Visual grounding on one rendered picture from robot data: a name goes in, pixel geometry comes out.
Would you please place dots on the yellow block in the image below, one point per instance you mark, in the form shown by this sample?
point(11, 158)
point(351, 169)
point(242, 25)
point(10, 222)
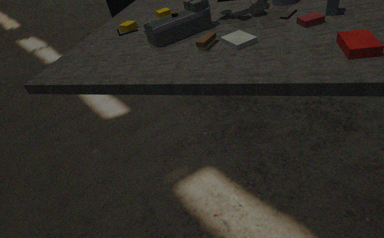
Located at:
point(128, 26)
point(163, 12)

